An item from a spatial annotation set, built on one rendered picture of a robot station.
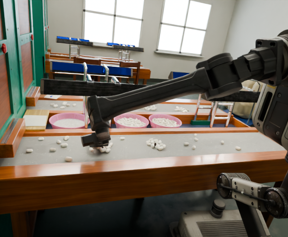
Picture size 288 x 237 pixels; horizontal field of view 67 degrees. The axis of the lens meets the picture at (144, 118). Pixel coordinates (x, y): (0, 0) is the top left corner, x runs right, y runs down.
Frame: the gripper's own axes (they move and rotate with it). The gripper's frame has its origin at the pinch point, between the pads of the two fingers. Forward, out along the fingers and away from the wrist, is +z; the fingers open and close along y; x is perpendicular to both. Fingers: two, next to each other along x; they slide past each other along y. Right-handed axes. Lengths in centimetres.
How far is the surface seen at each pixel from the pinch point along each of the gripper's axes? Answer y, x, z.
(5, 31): 46, -52, -22
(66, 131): 17.0, -9.8, 11.3
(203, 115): -102, -30, 34
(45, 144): 27.6, -0.6, 4.3
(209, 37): -401, -392, 345
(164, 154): -38.2, 8.9, -9.0
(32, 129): 35.9, -11.4, 11.8
